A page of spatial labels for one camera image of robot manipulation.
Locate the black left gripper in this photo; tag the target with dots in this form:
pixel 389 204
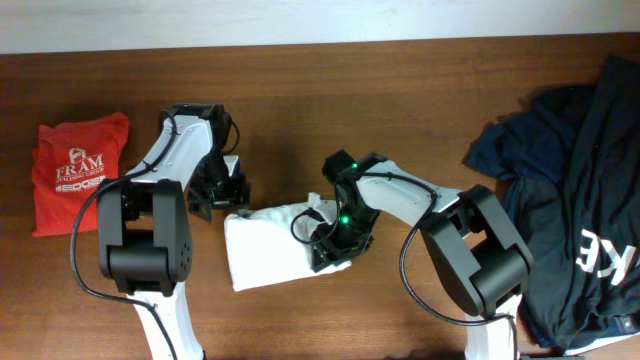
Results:
pixel 218 201

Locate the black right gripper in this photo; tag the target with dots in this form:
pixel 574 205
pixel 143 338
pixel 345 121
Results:
pixel 335 251

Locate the white t-shirt with robot print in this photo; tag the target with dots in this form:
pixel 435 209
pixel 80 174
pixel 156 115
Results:
pixel 268 246

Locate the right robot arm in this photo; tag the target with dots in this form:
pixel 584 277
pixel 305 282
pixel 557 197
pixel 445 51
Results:
pixel 480 258

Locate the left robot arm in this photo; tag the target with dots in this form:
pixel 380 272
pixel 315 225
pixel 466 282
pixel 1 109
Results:
pixel 145 239

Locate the dark navy clothes pile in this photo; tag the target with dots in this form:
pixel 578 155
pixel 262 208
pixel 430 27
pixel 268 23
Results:
pixel 571 164

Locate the red folded printed t-shirt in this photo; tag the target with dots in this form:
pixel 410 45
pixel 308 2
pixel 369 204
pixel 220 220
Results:
pixel 70 161

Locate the white back wall panel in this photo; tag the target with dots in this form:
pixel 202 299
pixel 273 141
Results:
pixel 81 25

